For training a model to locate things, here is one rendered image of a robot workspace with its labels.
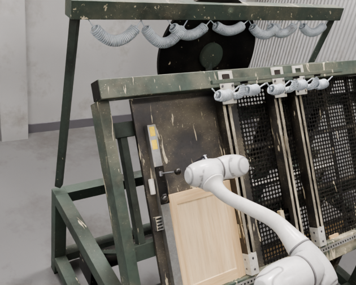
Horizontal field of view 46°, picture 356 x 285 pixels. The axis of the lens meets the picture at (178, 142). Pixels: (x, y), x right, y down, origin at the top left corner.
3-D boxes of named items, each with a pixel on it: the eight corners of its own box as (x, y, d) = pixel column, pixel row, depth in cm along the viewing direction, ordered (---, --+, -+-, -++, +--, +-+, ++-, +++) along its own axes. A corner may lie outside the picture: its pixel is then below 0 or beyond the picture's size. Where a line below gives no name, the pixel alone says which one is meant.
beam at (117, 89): (93, 103, 209) (100, 99, 201) (90, 83, 209) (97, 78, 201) (363, 74, 324) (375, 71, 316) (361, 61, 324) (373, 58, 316)
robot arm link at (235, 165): (229, 153, 198) (207, 158, 191) (251, 151, 185) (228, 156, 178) (233, 176, 198) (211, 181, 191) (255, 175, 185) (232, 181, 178)
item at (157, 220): (155, 230, 221) (157, 230, 218) (152, 217, 221) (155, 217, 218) (161, 228, 223) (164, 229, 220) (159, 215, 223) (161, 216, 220)
